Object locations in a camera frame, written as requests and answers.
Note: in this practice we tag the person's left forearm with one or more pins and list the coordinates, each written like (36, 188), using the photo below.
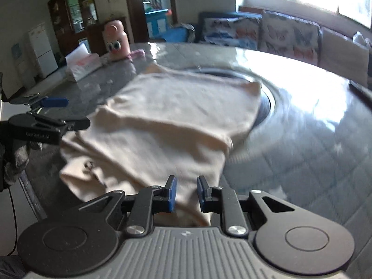
(19, 159)

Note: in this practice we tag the plain beige cushion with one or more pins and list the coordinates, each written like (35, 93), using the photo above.
(340, 55)

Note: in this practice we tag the square butterfly print cushion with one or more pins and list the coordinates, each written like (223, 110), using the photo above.
(290, 37)

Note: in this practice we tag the blue plastic drawer cabinet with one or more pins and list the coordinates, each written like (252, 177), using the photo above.
(157, 21)

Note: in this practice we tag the pink cartoon face bottle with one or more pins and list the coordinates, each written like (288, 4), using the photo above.
(116, 40)

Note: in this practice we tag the blue cloth on sofa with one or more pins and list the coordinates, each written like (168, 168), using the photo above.
(177, 33)

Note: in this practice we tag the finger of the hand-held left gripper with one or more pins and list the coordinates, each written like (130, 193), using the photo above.
(55, 102)
(75, 124)

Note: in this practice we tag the black remote control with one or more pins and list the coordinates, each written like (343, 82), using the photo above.
(361, 88)

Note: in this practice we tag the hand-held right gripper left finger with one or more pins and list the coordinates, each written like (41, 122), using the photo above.
(172, 194)

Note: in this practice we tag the dark wooden door frame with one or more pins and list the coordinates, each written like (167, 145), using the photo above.
(133, 8)

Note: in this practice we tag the cream garment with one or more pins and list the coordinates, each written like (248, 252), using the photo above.
(162, 122)

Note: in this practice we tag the round built-in induction cooker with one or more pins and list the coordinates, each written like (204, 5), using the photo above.
(266, 107)

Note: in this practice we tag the wide butterfly print cushion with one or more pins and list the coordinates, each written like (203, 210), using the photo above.
(229, 33)

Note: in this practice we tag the dark wooden display cabinet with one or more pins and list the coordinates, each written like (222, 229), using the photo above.
(61, 20)

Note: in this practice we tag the water dispenser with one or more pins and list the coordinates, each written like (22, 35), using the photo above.
(19, 58)

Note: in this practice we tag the white plush toy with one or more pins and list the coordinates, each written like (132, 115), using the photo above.
(361, 40)

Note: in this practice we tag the white tissue pack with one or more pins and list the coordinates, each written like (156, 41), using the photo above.
(82, 65)

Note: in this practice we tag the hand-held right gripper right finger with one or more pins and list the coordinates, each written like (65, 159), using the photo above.
(201, 195)

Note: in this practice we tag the white refrigerator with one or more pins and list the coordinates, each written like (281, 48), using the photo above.
(42, 49)

